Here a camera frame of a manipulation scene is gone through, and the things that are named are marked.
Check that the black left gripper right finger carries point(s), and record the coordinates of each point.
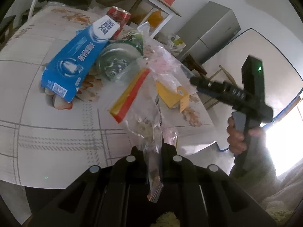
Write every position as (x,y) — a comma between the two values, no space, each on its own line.
(205,196)

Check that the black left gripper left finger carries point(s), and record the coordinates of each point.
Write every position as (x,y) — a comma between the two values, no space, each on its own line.
(111,196)

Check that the clear plastic zip bag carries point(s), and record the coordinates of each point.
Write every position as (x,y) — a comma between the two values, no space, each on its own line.
(138,108)

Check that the blue toothpaste box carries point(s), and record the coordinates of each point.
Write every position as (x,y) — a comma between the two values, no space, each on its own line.
(65,73)

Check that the green clear plastic bottle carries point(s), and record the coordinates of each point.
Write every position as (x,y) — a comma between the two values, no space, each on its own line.
(118,54)

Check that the right hand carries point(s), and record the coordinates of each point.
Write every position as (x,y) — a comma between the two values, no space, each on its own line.
(236,138)

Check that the white folding table board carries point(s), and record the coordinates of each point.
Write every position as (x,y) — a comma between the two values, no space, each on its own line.
(282,82)

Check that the wooden chair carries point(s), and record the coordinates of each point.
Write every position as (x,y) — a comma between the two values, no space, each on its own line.
(198,70)

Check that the yellow paper scrap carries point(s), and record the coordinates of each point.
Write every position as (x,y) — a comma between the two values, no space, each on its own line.
(179,98)

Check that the floral tablecloth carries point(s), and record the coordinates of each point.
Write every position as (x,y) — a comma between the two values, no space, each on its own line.
(41,146)

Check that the grey refrigerator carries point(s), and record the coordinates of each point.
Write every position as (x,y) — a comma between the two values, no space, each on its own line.
(208,31)

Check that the white plastic bag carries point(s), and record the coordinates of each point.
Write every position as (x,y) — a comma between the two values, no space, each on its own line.
(175,44)

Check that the orange plastic bag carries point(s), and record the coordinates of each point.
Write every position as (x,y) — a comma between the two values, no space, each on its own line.
(155,19)

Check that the red drink can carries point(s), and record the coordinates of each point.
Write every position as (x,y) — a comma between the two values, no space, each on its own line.
(119,15)

